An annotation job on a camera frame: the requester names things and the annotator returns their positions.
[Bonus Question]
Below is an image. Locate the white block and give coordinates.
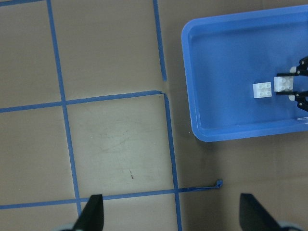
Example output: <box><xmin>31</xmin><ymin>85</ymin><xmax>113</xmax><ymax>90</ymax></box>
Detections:
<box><xmin>253</xmin><ymin>82</ymin><xmax>272</xmax><ymax>99</ymax></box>
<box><xmin>274</xmin><ymin>76</ymin><xmax>294</xmax><ymax>92</ymax></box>

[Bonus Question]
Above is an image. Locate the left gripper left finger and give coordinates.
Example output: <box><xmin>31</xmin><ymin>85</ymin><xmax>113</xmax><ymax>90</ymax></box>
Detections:
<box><xmin>72</xmin><ymin>194</ymin><xmax>104</xmax><ymax>231</ymax></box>

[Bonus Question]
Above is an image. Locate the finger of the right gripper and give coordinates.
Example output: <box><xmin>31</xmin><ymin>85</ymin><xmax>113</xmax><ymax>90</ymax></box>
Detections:
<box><xmin>275</xmin><ymin>91</ymin><xmax>297</xmax><ymax>96</ymax></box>
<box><xmin>276</xmin><ymin>72</ymin><xmax>297</xmax><ymax>77</ymax></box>

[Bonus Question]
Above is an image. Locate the blue plastic tray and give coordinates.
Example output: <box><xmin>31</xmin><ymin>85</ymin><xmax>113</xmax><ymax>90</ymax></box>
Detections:
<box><xmin>181</xmin><ymin>5</ymin><xmax>308</xmax><ymax>142</ymax></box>

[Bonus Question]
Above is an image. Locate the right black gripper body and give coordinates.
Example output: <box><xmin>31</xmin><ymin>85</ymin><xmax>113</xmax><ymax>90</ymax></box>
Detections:
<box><xmin>295</xmin><ymin>56</ymin><xmax>308</xmax><ymax>111</ymax></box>

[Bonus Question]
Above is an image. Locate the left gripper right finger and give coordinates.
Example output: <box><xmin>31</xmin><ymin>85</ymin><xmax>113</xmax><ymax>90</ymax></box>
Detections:
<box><xmin>239</xmin><ymin>193</ymin><xmax>281</xmax><ymax>231</ymax></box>

